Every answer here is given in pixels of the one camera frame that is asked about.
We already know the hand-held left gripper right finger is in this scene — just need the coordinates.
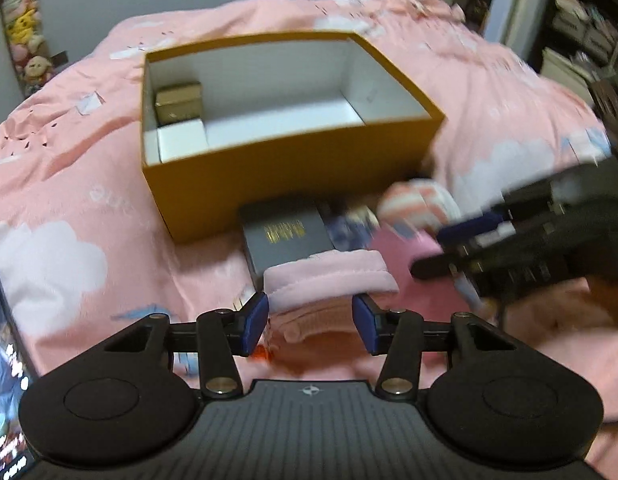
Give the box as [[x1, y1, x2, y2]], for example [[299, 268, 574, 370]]
[[351, 294, 517, 395]]

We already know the dark grey box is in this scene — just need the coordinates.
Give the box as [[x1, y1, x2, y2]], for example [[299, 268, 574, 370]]
[[238, 201, 336, 291]]

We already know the pink mini backpack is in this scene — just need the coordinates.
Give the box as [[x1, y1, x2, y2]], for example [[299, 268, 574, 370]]
[[263, 230, 470, 348]]

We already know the white flat box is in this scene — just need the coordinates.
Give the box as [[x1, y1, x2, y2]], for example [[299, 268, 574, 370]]
[[157, 119, 208, 163]]

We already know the pink printed blanket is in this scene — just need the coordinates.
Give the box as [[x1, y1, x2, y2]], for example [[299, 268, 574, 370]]
[[0, 0, 618, 466]]

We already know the pink striped white plush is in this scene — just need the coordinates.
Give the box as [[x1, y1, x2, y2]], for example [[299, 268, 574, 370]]
[[379, 178, 461, 237]]

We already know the smartphone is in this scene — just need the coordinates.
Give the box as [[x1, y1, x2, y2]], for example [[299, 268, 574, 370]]
[[0, 264, 42, 480]]

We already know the orange cardboard box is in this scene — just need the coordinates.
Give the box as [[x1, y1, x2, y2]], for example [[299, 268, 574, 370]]
[[140, 30, 446, 245]]

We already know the shelf with clothes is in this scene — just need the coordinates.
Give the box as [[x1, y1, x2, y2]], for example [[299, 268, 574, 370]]
[[539, 0, 618, 82]]

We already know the hanging row of plush toys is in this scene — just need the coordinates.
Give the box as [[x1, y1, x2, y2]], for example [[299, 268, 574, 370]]
[[0, 0, 54, 97]]

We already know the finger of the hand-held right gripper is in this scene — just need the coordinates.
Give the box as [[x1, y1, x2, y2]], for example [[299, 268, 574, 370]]
[[437, 180, 560, 250], [410, 240, 520, 282]]

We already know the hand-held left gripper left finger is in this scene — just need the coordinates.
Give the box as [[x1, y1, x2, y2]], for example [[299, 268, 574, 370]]
[[103, 292, 270, 397]]

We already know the picture printed box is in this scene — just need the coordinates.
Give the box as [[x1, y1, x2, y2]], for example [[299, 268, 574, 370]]
[[316, 202, 385, 252]]

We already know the gold gift box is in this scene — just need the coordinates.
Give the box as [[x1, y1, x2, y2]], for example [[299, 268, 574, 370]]
[[155, 81, 204, 126]]

